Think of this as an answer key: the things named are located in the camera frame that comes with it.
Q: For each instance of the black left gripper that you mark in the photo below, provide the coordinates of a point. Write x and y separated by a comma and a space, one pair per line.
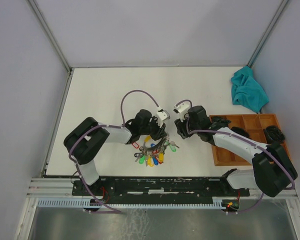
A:
160, 132

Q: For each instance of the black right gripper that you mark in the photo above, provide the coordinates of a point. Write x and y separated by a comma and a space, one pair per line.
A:
181, 130

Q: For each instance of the metal keyring with coloured keys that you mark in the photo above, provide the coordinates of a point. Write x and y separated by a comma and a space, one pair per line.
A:
152, 152

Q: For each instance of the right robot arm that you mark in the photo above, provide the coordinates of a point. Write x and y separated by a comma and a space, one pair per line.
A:
272, 170

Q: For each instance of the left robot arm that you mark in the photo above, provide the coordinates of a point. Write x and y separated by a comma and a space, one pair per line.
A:
86, 140

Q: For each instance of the wooden compartment tray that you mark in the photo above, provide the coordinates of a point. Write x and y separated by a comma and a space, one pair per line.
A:
262, 128

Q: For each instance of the teal cloth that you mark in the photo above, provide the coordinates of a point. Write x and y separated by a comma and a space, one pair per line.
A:
246, 91

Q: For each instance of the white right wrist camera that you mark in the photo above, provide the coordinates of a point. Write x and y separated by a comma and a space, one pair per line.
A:
181, 108

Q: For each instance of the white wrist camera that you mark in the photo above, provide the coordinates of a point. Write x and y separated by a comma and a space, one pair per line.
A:
162, 116
181, 108

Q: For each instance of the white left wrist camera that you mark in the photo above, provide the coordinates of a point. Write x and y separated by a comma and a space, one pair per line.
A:
162, 116

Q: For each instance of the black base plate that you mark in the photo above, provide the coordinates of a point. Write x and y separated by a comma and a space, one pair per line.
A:
203, 186

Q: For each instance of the grey cable duct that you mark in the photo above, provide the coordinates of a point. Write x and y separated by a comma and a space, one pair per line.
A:
87, 203

